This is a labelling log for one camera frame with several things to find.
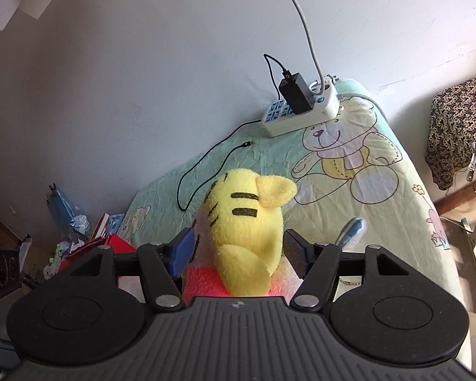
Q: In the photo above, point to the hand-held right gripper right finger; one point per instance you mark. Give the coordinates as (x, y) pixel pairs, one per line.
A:
(295, 252)

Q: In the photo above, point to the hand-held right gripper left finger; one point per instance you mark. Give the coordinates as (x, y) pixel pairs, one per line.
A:
(182, 252)

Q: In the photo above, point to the yellow tiger plush toy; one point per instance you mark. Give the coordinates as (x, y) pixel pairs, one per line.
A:
(242, 226)

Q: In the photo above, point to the white rabbit plush toy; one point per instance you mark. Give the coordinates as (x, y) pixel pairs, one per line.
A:
(353, 230)

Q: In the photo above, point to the red cardboard box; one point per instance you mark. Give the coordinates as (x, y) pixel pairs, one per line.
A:
(119, 244)

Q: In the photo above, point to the small green alien toy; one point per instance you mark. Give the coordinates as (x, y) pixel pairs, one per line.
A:
(59, 252)

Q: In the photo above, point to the blue patterned box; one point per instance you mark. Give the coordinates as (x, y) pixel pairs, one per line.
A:
(117, 222)

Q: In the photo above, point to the yellow book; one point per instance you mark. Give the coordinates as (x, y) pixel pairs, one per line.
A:
(101, 226)

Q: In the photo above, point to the printed bed sheet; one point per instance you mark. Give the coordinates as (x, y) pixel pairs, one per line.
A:
(261, 158)

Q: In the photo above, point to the clear plastic bag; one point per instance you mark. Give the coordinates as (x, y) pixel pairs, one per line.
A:
(79, 226)

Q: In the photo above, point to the blue plastic packet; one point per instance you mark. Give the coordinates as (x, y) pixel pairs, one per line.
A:
(63, 206)

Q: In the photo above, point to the white power strip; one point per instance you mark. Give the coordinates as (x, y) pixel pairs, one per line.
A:
(285, 125)

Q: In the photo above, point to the black power adapter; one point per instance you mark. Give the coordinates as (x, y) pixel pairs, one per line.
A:
(297, 95)

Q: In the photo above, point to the dark patterned cloth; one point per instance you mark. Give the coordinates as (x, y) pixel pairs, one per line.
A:
(456, 119)

